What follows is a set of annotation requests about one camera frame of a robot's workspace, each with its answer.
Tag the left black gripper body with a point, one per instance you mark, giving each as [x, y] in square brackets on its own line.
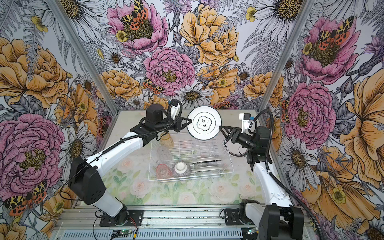
[164, 121]

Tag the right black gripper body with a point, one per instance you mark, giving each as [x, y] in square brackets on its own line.
[244, 139]

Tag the white plate black emblem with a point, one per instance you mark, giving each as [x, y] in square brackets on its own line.
[205, 123]

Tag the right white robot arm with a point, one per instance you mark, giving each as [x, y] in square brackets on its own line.
[278, 219]

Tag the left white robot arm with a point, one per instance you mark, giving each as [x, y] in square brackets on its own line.
[90, 177]

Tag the amber glass cup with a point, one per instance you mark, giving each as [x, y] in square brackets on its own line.
[166, 140]

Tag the clear glass cup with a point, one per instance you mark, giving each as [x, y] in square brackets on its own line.
[164, 153]

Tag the white ribbed bowl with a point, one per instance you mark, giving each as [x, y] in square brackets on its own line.
[181, 169]

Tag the pink glass cup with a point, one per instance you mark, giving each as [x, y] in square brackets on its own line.
[163, 172]

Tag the green circuit board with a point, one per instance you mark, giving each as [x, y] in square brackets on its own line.
[120, 233]

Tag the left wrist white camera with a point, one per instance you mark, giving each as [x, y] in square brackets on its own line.
[174, 108]

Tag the wrist white camera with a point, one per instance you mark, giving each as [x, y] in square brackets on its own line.
[246, 120]
[174, 108]

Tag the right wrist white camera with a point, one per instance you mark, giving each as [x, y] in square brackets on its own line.
[246, 120]

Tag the white wire dish rack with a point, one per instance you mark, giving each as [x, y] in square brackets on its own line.
[188, 149]

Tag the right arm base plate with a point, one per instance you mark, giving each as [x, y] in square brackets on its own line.
[232, 218]

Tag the aluminium corner post left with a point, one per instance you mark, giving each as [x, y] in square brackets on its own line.
[70, 31]

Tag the aluminium corner post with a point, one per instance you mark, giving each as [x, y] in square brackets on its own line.
[70, 31]
[291, 40]

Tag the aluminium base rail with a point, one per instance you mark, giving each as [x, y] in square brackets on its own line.
[198, 222]

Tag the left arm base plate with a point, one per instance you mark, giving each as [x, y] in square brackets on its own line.
[126, 218]

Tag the aluminium corner post right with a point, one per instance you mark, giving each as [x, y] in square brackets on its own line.
[291, 40]

